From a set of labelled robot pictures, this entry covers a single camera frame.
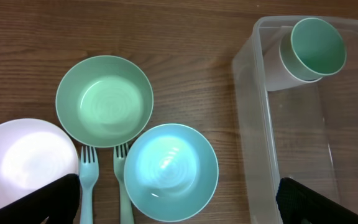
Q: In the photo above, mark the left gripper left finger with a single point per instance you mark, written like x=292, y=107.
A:
x=56, y=202

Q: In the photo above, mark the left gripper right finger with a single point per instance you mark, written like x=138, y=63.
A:
x=299, y=204

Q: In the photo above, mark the light blue fork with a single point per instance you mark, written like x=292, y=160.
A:
x=88, y=174

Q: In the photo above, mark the green cup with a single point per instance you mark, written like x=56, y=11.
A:
x=313, y=49

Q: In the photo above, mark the pink bowl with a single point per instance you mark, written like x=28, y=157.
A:
x=33, y=153

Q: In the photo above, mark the pink cup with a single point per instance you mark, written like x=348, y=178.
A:
x=283, y=69

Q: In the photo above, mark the green bowl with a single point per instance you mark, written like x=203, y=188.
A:
x=104, y=101

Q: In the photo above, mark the blue bowl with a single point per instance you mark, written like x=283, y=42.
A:
x=171, y=172

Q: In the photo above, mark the clear plastic container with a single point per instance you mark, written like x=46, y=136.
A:
x=308, y=133

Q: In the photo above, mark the light green fork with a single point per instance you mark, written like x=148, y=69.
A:
x=119, y=157

